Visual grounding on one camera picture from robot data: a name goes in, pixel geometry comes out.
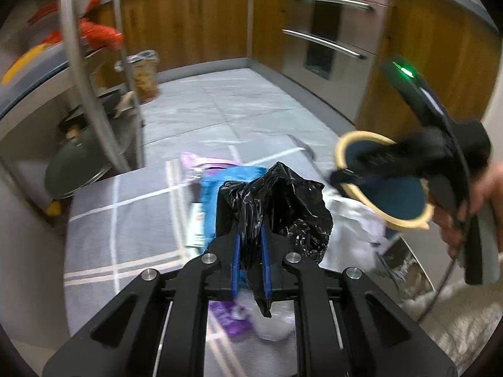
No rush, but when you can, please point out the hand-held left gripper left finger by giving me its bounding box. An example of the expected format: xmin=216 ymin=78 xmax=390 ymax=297
xmin=41 ymin=230 xmax=242 ymax=377

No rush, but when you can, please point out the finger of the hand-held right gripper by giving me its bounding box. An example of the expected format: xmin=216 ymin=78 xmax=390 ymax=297
xmin=329 ymin=131 xmax=430 ymax=186

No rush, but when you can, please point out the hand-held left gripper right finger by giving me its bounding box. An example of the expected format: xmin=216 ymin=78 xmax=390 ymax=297
xmin=259 ymin=228 xmax=458 ymax=377

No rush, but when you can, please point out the yellow-rimmed teal bin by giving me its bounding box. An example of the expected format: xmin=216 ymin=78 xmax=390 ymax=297
xmin=334 ymin=130 xmax=436 ymax=232

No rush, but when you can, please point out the black plastic bag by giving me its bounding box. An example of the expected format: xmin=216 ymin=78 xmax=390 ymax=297
xmin=215 ymin=162 xmax=334 ymax=319

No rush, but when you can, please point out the blue paper sheet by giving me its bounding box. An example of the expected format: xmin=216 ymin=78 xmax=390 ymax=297
xmin=196 ymin=164 xmax=273 ymax=244

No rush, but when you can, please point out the person's right hand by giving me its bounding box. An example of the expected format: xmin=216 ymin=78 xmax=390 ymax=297
xmin=428 ymin=160 xmax=503 ymax=259

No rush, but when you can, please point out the white leaflet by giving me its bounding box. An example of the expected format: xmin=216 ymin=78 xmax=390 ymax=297
xmin=185 ymin=201 xmax=206 ymax=249

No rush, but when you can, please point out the small purple wrapper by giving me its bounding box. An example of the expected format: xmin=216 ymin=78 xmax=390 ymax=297
xmin=207 ymin=300 xmax=253 ymax=341

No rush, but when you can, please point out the silvery crinkled plastic packet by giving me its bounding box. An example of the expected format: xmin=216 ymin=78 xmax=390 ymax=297
xmin=235 ymin=296 xmax=296 ymax=341

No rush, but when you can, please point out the crumpled white paper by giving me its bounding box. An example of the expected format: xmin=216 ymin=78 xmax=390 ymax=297
xmin=321 ymin=190 xmax=398 ymax=277

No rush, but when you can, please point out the purple plastic packet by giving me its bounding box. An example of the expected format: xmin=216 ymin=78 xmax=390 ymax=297
xmin=179 ymin=151 xmax=241 ymax=184

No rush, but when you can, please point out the dark printed foil packet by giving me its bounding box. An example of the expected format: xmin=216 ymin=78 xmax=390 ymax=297
xmin=375 ymin=235 xmax=438 ymax=301

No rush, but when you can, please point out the wooden kitchen cabinet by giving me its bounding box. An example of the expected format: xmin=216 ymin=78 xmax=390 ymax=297
xmin=92 ymin=0 xmax=252 ymax=74
xmin=355 ymin=0 xmax=500 ymax=139

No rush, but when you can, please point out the stainless steel oven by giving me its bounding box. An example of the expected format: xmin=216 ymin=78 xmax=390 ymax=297
xmin=282 ymin=0 xmax=391 ymax=85

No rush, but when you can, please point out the white shaggy rug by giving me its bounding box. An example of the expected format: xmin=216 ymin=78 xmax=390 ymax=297
xmin=403 ymin=279 xmax=503 ymax=364

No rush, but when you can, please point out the round pan lid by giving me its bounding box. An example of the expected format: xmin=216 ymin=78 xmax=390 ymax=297
xmin=44 ymin=125 xmax=115 ymax=202

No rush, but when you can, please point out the steel shelf rack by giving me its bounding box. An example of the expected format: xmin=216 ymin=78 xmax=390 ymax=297
xmin=58 ymin=0 xmax=147 ymax=175

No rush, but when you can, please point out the orange plastic bag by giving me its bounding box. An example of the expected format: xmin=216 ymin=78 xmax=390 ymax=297
xmin=76 ymin=19 xmax=125 ymax=52

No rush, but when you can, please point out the yellow plastic lid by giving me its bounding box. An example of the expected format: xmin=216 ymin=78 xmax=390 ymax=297
xmin=0 ymin=44 xmax=48 ymax=86

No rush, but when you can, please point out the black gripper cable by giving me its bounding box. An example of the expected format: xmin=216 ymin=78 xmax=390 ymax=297
xmin=414 ymin=220 xmax=472 ymax=323

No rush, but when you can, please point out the steel oven handle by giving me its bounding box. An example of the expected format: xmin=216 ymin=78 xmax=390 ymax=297
xmin=281 ymin=28 xmax=369 ymax=61
xmin=284 ymin=0 xmax=377 ymax=13

